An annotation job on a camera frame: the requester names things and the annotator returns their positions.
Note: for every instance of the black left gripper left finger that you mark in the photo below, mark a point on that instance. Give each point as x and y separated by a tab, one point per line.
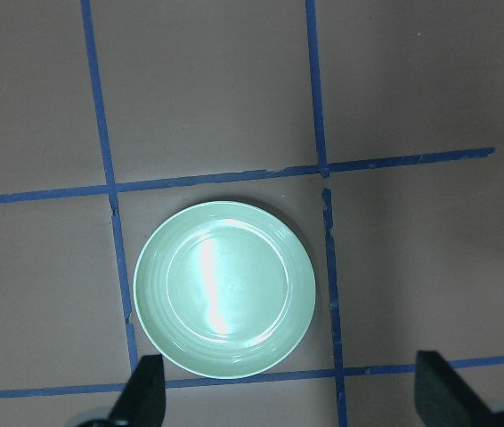
143	400

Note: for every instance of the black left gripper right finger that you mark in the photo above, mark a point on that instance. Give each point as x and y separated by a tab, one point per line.
442	397

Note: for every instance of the green plate far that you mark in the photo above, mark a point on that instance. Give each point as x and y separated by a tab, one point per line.
224	290

